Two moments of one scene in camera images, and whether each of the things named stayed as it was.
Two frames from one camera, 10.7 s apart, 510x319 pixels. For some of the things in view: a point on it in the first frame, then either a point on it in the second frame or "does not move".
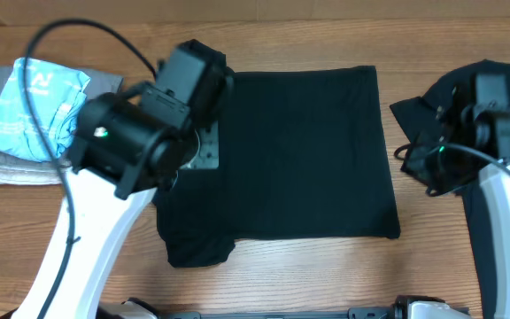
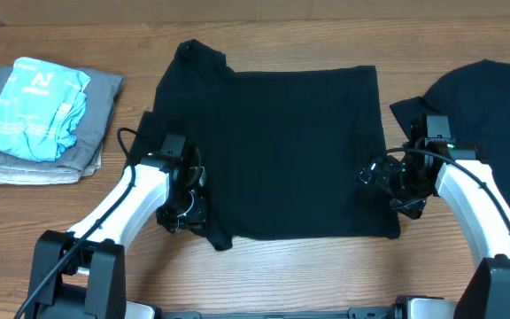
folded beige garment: x=19 y=175 does not move
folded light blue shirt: x=56 y=94 does not move
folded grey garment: x=98 y=83 does not move
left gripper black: x=209 y=157 to x=197 y=218
